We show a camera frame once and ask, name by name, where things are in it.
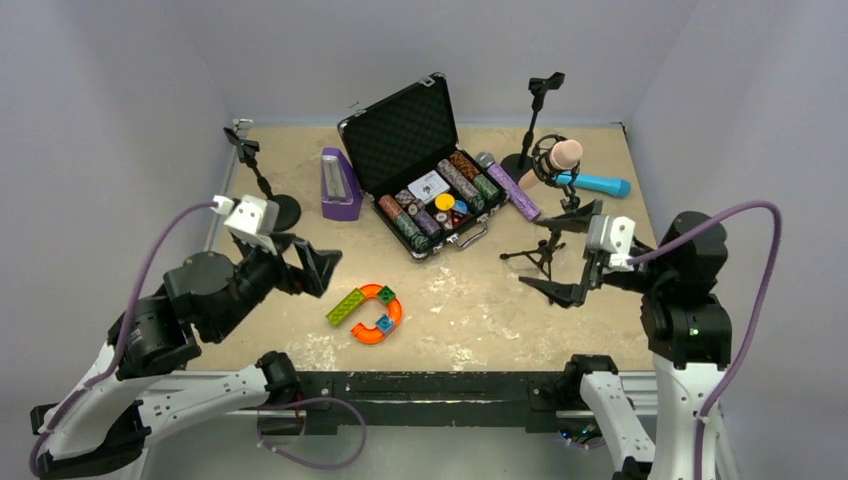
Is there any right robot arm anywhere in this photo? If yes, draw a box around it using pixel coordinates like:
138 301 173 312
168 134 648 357
521 211 732 479

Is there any white playing card box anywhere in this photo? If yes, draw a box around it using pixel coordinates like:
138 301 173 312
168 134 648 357
407 170 451 205

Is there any purple metronome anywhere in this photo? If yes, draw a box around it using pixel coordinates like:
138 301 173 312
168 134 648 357
321 147 362 222

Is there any black round-base stand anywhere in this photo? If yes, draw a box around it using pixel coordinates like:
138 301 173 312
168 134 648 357
501 72 565 183
223 123 302 232

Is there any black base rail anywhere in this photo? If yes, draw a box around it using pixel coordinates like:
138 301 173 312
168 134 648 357
269 369 601 443

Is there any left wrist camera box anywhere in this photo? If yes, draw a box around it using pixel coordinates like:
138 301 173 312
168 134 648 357
224 195 279 255

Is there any black tripod shock-mount stand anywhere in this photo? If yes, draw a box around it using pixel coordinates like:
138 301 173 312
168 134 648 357
499 134 584 281

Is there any purple glitter microphone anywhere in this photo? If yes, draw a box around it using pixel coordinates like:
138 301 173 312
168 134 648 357
475 152 541 222

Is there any black poker chip case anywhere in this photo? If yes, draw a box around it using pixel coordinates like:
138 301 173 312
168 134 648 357
337 72 510 261

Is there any lime green long brick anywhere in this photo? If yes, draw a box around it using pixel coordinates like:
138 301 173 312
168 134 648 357
326 288 366 327

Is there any blue square brick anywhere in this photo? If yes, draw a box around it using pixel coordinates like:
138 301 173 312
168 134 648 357
376 315 395 334

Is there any beige pink microphone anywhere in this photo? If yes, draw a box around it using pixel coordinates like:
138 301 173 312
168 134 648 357
518 134 584 190

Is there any green square brick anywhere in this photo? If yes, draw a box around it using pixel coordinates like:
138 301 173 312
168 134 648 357
376 286 396 306

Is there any blue microphone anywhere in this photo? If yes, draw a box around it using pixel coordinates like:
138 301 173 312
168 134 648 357
555 172 632 198

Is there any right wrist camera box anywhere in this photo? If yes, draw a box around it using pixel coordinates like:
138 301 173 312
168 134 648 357
586 214 635 272

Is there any yellow dealer button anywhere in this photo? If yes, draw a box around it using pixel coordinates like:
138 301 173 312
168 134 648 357
434 193 456 212

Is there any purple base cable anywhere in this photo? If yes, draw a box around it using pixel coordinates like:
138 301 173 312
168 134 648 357
256 397 368 473

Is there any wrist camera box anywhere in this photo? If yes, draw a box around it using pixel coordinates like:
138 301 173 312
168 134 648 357
586 214 635 272
224 195 279 255

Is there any orange curved toy track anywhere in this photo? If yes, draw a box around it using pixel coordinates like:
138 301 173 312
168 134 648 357
350 284 404 345

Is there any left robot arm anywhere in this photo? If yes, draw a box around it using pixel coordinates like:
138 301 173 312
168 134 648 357
29 233 342 479

